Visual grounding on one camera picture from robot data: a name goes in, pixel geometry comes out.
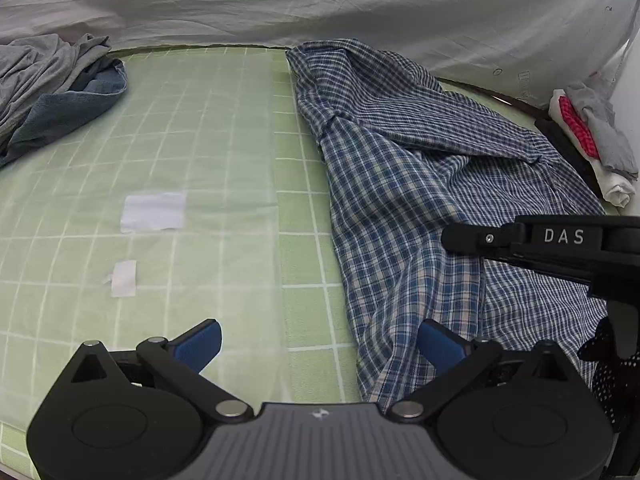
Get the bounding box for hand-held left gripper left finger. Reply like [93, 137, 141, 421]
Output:
[70, 317, 254, 419]

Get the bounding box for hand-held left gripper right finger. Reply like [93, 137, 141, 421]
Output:
[390, 318, 565, 419]

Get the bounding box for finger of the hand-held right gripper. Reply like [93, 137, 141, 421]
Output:
[442, 222, 527, 262]

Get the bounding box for blue plaid shirt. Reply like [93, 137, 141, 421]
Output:
[286, 37, 622, 407]

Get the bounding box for folded clothes stack, red and white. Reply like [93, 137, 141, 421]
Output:
[548, 89, 632, 209]

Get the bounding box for small white paper piece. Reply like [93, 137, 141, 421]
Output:
[102, 260, 139, 299]

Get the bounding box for folded black garment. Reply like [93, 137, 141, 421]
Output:
[534, 117, 609, 207]

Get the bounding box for folded grey t-shirt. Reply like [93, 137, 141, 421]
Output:
[565, 82, 640, 182]

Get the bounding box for folded red checked garment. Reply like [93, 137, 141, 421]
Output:
[557, 96, 601, 159]

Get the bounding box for large white paper piece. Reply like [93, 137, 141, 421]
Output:
[120, 191, 187, 234]

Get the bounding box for green grid mat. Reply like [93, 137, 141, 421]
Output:
[0, 45, 622, 480]

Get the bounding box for carrot printed grey sheet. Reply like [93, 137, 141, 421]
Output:
[0, 0, 640, 111]

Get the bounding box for denim jeans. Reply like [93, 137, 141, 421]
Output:
[0, 57, 129, 168]

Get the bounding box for crumpled grey garment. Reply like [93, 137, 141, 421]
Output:
[0, 34, 112, 153]

